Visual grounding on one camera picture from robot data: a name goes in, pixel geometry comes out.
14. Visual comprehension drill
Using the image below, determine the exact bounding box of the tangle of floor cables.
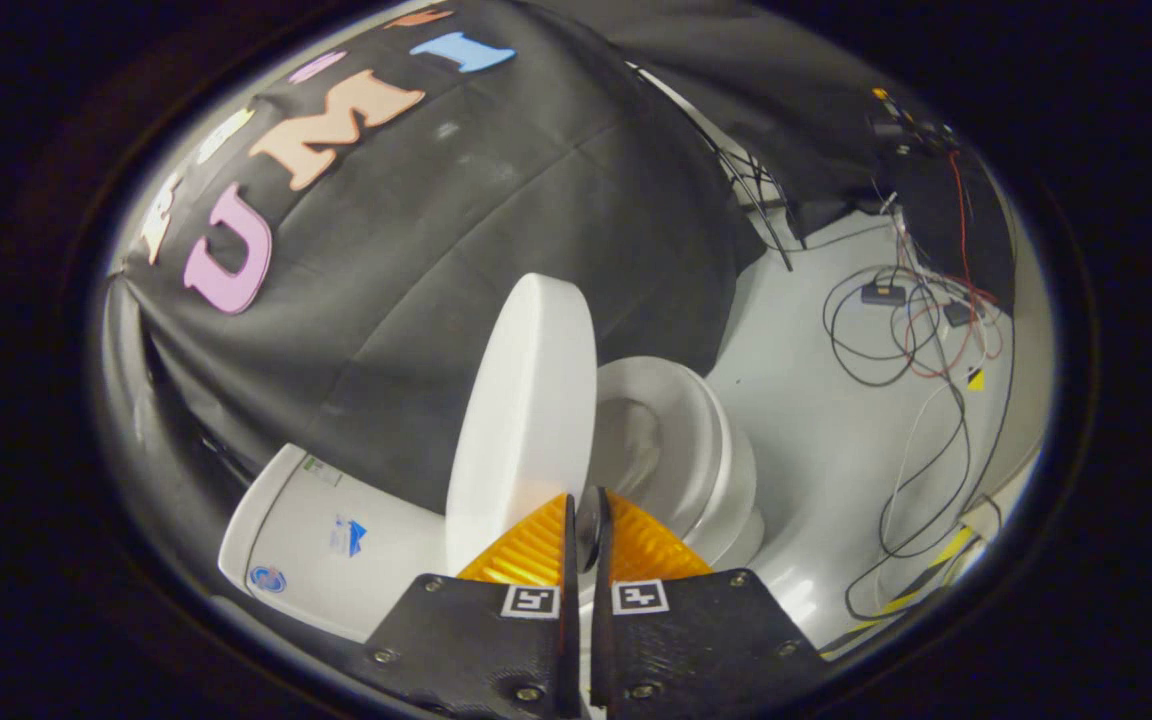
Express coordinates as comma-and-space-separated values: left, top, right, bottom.
821, 180, 1012, 621

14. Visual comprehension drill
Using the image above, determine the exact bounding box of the white toilet lid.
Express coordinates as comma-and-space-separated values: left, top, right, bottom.
446, 273, 598, 576

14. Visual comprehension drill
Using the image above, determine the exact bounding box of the orange and black device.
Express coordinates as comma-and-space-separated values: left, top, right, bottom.
871, 85, 957, 151

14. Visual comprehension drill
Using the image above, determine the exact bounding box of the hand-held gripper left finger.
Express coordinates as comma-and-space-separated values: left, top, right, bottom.
351, 492, 582, 720

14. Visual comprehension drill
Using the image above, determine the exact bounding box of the white ceramic toilet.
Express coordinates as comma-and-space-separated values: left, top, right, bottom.
218, 355, 767, 641

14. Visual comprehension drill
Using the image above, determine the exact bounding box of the black backdrop cloth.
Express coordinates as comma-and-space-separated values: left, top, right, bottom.
101, 0, 937, 521

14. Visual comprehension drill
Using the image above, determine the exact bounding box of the black pull tab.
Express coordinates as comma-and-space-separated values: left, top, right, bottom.
576, 487, 605, 573

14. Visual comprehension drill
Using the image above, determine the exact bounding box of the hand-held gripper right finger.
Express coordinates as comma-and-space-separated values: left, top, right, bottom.
591, 487, 832, 720

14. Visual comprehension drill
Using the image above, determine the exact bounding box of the black light stand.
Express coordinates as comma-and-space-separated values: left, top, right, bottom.
626, 60, 797, 273

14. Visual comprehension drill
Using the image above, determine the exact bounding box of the yellow and black floor tape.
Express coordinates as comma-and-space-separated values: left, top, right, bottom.
821, 525, 977, 656

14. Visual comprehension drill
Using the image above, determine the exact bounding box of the black box with red wire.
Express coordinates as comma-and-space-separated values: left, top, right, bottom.
886, 150, 1017, 311

